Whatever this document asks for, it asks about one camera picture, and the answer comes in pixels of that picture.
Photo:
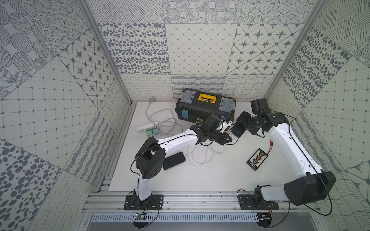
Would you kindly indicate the phone with pink case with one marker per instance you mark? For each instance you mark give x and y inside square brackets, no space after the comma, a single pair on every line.
[238,129]

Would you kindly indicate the aluminium front rail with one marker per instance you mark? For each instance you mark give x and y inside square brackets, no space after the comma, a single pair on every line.
[114,201]

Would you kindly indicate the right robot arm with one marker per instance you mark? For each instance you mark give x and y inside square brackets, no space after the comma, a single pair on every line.
[312,183]

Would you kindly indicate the white power strip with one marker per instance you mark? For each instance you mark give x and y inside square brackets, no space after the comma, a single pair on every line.
[146,127]

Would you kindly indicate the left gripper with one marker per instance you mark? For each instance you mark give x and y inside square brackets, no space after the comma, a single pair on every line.
[224,137]

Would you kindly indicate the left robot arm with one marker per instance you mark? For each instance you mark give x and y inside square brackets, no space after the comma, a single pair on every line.
[150,157]

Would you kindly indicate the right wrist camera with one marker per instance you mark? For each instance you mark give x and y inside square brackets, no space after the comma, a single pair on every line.
[260,107]

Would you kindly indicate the phone with mint case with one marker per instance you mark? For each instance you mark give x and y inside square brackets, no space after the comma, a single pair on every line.
[173,160]

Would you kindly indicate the green charger adapters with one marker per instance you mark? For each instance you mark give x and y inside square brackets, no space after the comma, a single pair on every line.
[151,132]

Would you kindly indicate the black toolbox yellow label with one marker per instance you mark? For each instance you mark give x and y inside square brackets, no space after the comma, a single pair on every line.
[196,106]

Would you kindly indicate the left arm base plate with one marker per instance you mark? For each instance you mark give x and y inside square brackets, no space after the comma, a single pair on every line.
[154,202]

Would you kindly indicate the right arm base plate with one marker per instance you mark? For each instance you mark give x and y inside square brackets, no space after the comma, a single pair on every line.
[248,202]

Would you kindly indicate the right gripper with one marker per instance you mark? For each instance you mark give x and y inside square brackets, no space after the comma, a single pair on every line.
[242,119]

